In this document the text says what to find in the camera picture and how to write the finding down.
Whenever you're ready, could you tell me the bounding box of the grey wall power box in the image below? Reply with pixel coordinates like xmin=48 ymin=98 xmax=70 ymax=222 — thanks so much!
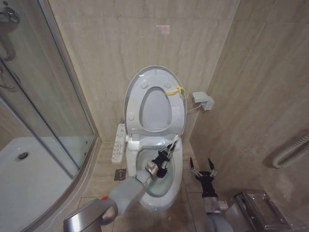
xmin=192 ymin=91 xmax=215 ymax=112

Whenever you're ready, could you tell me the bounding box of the white power cable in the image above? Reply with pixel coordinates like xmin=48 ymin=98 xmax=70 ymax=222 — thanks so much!
xmin=185 ymin=102 xmax=204 ymax=115

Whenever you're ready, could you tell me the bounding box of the chrome shower tray drain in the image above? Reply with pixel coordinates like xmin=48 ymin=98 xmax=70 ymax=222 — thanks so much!
xmin=15 ymin=151 xmax=30 ymax=162

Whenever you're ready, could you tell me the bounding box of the chrome shower door handle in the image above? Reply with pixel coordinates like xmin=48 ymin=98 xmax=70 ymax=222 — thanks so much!
xmin=0 ymin=68 xmax=17 ymax=92

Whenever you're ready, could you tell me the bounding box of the glass shower enclosure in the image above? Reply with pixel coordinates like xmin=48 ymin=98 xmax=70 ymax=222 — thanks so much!
xmin=0 ymin=0 xmax=98 ymax=181

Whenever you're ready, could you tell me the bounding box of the stainless steel tissue dispenser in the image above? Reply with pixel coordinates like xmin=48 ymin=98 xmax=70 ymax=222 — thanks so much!
xmin=226 ymin=190 xmax=293 ymax=232

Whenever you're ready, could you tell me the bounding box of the white bidet control panel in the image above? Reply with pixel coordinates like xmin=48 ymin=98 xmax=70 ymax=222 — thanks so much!
xmin=111 ymin=122 xmax=126 ymax=163

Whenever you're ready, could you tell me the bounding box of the chrome shower mixer tap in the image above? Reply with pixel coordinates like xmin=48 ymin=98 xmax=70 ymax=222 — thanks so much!
xmin=0 ymin=6 xmax=21 ymax=61

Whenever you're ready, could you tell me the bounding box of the metal floor drain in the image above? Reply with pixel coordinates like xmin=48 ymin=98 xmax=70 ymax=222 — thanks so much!
xmin=114 ymin=169 xmax=127 ymax=181

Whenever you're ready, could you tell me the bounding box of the white shower tray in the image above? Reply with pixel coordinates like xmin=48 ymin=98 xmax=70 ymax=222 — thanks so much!
xmin=0 ymin=136 xmax=98 ymax=232

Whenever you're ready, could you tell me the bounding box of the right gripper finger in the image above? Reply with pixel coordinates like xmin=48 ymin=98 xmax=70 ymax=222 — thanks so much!
xmin=207 ymin=158 xmax=218 ymax=177
xmin=189 ymin=157 xmax=201 ymax=177

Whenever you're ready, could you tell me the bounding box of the white toilet seat ring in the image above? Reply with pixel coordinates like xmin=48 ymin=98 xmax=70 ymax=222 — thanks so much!
xmin=125 ymin=77 xmax=186 ymax=134

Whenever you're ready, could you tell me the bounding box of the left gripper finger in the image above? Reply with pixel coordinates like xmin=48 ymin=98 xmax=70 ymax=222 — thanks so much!
xmin=167 ymin=141 xmax=179 ymax=162
xmin=159 ymin=143 xmax=175 ymax=157

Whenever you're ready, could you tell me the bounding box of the stainless steel trash bin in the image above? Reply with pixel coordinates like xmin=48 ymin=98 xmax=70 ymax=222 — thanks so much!
xmin=63 ymin=196 xmax=119 ymax=232

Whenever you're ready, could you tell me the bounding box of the yellow strap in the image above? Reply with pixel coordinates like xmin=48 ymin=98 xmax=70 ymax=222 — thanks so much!
xmin=165 ymin=84 xmax=190 ymax=100

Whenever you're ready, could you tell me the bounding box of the white-handled black toilet brush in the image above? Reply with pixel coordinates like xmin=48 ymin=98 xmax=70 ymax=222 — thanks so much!
xmin=155 ymin=134 xmax=180 ymax=179

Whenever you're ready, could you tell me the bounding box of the white toilet bowl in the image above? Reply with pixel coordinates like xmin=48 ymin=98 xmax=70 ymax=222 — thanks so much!
xmin=126 ymin=134 xmax=182 ymax=213

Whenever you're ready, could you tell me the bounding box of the white toilet lid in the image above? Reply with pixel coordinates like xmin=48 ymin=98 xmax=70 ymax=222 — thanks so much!
xmin=124 ymin=66 xmax=189 ymax=136

